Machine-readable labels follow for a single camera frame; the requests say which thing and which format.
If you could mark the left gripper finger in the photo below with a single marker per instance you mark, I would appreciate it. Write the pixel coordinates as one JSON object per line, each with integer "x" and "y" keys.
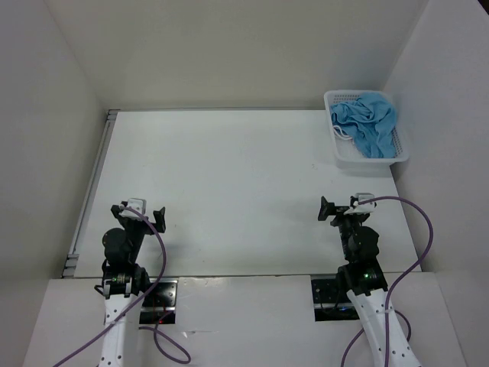
{"x": 159, "y": 217}
{"x": 116, "y": 210}

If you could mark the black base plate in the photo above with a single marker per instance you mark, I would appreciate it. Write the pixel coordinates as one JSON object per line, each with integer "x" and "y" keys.
{"x": 330, "y": 302}
{"x": 160, "y": 305}

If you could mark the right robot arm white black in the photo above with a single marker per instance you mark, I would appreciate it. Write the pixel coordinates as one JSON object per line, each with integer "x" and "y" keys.
{"x": 362, "y": 281}

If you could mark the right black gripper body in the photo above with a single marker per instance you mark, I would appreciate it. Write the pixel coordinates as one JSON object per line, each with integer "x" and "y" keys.
{"x": 347, "y": 223}

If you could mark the aluminium table edge rail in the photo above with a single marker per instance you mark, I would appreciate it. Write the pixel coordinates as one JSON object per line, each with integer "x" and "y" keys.
{"x": 70, "y": 263}

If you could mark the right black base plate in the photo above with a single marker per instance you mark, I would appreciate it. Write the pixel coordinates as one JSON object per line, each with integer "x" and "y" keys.
{"x": 330, "y": 302}

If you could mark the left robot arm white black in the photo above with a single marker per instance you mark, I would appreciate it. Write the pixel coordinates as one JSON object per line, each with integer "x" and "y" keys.
{"x": 124, "y": 281}

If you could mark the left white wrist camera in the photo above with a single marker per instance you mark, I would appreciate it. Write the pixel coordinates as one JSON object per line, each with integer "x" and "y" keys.
{"x": 133, "y": 208}

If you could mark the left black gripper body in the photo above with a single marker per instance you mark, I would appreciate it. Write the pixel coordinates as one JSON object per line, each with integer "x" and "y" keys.
{"x": 136, "y": 230}

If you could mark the light blue shorts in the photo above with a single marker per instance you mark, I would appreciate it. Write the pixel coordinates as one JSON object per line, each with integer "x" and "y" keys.
{"x": 369, "y": 121}

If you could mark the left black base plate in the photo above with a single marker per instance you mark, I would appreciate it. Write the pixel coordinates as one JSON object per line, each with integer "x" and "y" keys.
{"x": 160, "y": 305}

